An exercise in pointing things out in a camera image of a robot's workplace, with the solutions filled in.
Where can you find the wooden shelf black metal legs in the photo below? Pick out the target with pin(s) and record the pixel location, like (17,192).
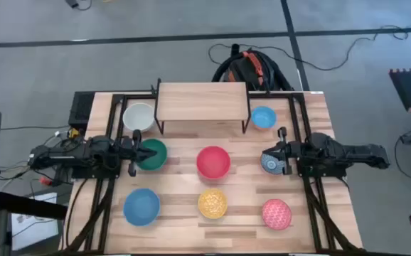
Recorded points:
(202,101)

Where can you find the pink patterned bowl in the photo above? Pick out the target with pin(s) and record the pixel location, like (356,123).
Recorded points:
(276,214)

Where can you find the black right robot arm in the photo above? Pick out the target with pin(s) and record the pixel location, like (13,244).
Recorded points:
(351,153)

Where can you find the black and orange backpack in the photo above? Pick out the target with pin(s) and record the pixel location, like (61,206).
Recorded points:
(244,71)

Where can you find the white paper sheet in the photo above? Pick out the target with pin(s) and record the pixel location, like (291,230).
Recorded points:
(35,231)

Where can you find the red bowl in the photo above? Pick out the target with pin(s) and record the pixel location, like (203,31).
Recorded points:
(213,161)

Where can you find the blue mandala patterned bowl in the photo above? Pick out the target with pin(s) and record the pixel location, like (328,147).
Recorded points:
(271,166)

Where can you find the white bowl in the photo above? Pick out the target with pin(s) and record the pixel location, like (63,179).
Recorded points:
(138,116)

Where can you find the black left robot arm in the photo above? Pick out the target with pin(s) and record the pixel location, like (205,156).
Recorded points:
(84,153)

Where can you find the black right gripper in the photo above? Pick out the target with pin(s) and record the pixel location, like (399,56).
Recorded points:
(291,153)

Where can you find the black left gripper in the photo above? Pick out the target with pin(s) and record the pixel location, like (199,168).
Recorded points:
(131,153)

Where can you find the yellow bowl blue diamond outside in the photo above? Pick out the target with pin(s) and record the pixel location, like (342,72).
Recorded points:
(212,203)

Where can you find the light blue bowl orange outside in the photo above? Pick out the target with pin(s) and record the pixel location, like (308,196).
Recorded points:
(264,117)

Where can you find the black power box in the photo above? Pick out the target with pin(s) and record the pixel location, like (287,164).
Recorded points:
(81,110)

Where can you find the large plain blue bowl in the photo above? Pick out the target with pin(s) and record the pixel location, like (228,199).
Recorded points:
(141,207)

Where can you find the black power adapter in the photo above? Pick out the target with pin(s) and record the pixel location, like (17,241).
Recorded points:
(72,3)

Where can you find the black metal table frame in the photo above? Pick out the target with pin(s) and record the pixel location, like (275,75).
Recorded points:
(297,96)

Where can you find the orange connector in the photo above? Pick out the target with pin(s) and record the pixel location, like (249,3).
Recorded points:
(45,180)

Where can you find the green bowl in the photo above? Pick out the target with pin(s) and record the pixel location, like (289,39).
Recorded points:
(157,163)

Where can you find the black stand bar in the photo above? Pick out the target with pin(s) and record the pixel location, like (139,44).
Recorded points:
(31,206)

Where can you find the yellow connector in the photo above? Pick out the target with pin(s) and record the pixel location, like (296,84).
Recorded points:
(73,133)

